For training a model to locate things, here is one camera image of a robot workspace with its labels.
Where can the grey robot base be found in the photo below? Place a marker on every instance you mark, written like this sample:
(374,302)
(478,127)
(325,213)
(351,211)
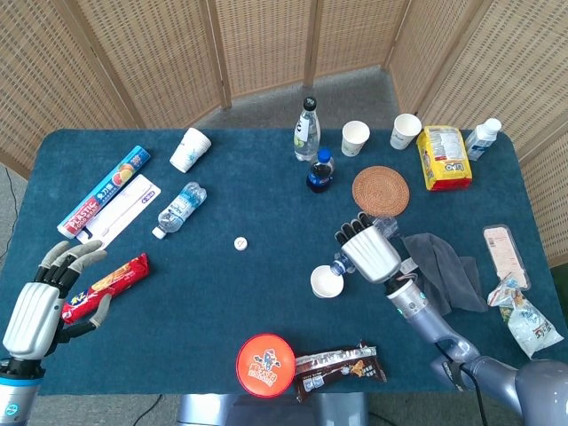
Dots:
(266,410)

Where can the round woven coaster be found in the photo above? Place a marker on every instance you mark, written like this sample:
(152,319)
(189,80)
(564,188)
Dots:
(381,191)

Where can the white toothbrush package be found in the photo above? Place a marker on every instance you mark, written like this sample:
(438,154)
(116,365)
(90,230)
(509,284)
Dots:
(126,206)

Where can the pink blister pack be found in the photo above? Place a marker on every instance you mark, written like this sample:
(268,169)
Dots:
(506,253)

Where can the bamboo folding screen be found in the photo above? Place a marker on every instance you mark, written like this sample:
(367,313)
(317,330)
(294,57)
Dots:
(155,53)

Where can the brown snack bag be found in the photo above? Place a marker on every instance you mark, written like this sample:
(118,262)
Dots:
(339,370)

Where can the orange round lid container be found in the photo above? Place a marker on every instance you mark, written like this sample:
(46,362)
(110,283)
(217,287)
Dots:
(265,365)

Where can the grey cloth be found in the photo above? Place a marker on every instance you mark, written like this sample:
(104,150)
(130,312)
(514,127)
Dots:
(448,275)

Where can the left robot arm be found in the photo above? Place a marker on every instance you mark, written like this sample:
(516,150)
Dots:
(18,395)

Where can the blue plastic wrap box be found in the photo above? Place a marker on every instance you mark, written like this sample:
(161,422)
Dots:
(104,191)

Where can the green flower paper cup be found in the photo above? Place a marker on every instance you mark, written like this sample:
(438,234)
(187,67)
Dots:
(324,284)
(354,139)

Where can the red biscuit packet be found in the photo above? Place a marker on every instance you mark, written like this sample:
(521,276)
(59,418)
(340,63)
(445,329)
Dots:
(117,281)

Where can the blue flower paper cup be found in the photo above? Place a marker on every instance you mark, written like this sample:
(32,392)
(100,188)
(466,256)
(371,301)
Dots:
(190,150)

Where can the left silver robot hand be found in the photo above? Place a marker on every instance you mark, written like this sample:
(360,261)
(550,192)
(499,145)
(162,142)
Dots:
(33,315)

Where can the yellow snack bag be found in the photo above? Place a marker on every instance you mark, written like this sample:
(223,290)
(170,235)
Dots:
(446,160)

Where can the blue logo paper cup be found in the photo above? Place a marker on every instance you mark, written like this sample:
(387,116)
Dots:
(404,132)

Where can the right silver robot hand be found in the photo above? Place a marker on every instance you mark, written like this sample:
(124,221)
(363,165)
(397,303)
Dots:
(373,255)

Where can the clear plastic bottle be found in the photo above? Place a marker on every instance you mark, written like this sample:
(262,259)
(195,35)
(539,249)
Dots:
(342,265)

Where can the white bottle cap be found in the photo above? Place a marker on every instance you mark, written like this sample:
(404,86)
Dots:
(240,244)

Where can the capped blue label water bottle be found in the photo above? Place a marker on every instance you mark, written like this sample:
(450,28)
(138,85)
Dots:
(181,207)

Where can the clear candy bag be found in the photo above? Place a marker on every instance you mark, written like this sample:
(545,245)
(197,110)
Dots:
(528,319)

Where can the small white capped bottle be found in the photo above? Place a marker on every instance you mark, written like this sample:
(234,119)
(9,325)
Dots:
(481,139)

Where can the clear lime soda bottle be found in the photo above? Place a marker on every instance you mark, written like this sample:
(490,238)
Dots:
(307,133)

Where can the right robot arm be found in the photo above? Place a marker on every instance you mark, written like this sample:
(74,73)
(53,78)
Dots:
(444,333)

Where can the small cola bottle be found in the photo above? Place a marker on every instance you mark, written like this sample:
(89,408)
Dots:
(320,175)

